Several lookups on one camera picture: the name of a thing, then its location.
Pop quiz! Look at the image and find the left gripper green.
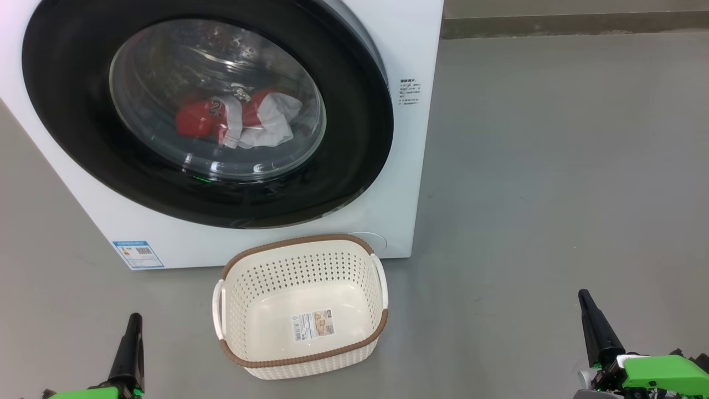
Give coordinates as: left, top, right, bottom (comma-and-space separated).
42, 313, 145, 399

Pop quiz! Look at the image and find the blue energy label sticker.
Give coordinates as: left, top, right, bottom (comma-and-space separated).
112, 240, 165, 270

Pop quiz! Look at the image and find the red and white garment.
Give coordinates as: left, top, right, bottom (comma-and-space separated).
176, 89, 304, 150

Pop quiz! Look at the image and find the round white filter cover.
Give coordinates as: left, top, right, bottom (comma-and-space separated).
349, 232, 387, 259

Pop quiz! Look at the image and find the printed product label sticker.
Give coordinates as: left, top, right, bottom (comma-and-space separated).
292, 309, 336, 342

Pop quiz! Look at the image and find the small printed text label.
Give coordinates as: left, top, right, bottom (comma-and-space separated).
399, 78, 422, 106

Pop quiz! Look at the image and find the stainless steel washer drum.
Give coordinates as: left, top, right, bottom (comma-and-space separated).
111, 20, 326, 179

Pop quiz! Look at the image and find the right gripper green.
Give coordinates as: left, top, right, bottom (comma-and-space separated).
573, 289, 709, 399

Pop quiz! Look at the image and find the black round glass washer door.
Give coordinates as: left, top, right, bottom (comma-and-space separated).
22, 0, 395, 229

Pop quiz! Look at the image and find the cream laundry basket brown rim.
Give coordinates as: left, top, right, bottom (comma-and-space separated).
212, 233, 389, 381

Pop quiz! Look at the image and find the white front-load washing machine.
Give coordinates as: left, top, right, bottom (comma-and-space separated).
0, 0, 444, 271

